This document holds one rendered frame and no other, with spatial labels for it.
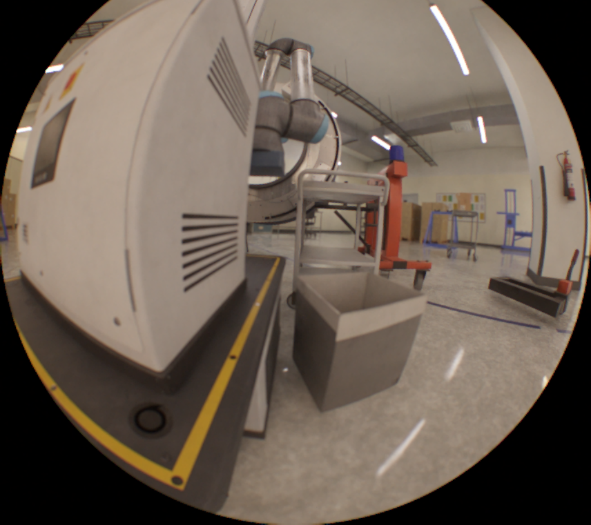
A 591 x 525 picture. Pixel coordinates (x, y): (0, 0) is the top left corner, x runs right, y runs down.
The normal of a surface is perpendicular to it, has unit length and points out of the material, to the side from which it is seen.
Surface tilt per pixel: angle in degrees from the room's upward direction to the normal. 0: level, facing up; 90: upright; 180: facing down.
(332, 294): 90
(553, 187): 90
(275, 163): 90
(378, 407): 0
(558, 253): 90
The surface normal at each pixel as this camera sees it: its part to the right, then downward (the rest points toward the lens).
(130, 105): 0.00, 0.05
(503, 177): -0.82, -0.02
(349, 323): 0.29, 0.07
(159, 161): 1.00, 0.06
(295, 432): 0.06, -1.00
